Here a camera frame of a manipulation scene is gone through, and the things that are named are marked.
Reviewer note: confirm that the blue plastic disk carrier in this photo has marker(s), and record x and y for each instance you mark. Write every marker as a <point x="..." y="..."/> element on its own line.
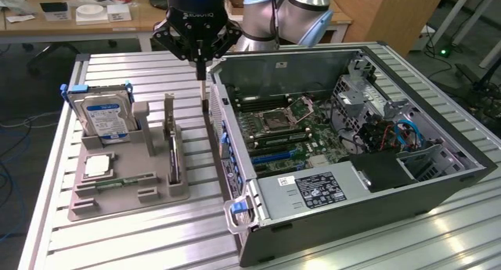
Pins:
<point x="63" y="92"/>

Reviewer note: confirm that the metal disk bay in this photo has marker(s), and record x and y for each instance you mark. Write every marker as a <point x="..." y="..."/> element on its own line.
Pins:
<point x="358" y="88"/>

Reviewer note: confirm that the silver CPU chip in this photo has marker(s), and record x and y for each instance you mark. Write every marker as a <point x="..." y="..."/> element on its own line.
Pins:
<point x="98" y="165"/>

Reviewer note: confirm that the white paper label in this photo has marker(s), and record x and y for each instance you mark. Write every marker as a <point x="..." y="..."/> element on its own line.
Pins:
<point x="19" y="18"/>

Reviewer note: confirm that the graphics card with metal bracket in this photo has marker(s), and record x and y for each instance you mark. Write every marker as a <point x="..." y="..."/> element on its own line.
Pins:
<point x="173" y="152"/>

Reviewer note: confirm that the metal socket cover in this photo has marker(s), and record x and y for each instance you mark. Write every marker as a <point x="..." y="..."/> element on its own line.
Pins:
<point x="302" y="107"/>

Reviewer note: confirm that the dark grey PC case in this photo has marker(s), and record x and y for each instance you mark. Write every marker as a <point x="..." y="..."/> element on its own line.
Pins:
<point x="353" y="223"/>

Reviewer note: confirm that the green RAM stick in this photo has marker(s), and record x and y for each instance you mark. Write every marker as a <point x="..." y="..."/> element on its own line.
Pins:
<point x="281" y="138"/>
<point x="118" y="183"/>

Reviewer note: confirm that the green motherboard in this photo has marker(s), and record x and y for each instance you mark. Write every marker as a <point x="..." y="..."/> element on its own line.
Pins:
<point x="314" y="135"/>

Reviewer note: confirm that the hard disk with blue label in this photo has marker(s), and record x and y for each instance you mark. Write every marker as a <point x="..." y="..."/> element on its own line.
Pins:
<point x="106" y="117"/>

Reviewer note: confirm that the black RAM slot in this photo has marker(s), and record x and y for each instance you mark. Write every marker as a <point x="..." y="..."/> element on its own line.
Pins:
<point x="262" y="99"/>
<point x="262" y="106"/>

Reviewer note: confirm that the white round holder box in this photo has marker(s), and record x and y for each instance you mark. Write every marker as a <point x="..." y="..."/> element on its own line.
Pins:
<point x="93" y="14"/>

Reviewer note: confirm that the black round monitor base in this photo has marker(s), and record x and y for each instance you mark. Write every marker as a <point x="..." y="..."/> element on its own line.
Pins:
<point x="158" y="0"/>

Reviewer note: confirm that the white table frame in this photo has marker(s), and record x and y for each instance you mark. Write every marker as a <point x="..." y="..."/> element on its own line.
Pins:
<point x="487" y="57"/>

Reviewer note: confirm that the black office chair base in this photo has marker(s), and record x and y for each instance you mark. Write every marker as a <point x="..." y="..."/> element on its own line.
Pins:
<point x="51" y="48"/>

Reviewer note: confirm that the wooden cabinet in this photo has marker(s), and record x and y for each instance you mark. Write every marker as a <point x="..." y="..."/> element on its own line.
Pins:
<point x="391" y="17"/>

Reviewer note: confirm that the blue expansion slot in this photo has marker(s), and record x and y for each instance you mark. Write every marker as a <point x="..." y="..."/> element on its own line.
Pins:
<point x="274" y="159"/>

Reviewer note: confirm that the plain white box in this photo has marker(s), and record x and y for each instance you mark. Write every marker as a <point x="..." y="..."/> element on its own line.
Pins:
<point x="118" y="13"/>

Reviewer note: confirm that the white power adapter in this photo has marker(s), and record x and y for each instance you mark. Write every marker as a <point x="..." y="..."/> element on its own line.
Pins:
<point x="427" y="38"/>

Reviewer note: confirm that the grey plastic parts rack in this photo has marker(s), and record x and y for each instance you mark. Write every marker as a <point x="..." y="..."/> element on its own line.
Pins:
<point x="130" y="161"/>

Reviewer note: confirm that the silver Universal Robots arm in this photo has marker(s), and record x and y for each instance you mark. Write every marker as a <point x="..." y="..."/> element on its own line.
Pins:
<point x="259" y="20"/>

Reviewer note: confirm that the wooden desk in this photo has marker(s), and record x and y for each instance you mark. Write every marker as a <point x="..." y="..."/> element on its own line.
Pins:
<point x="78" y="29"/>

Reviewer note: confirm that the black regulatory label sticker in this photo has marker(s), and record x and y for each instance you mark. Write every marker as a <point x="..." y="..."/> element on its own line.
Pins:
<point x="230" y="176"/>

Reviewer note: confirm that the blue card retention clip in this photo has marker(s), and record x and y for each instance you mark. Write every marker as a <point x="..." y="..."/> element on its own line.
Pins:
<point x="239" y="184"/>
<point x="234" y="167"/>
<point x="225" y="137"/>

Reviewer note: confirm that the black expansion slot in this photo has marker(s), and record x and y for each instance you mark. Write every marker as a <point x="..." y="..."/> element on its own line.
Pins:
<point x="270" y="151"/>

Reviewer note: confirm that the CPU socket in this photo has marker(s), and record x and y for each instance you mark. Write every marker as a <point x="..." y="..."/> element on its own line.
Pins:
<point x="274" y="120"/>

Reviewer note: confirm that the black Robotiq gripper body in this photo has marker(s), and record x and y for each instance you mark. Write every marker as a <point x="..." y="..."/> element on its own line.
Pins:
<point x="197" y="14"/>

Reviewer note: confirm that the silver power supply unit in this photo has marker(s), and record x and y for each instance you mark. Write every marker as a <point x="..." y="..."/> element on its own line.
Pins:
<point x="282" y="196"/>

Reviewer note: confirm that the white box with black top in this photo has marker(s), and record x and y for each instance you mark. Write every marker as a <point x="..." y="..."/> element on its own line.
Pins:
<point x="57" y="11"/>

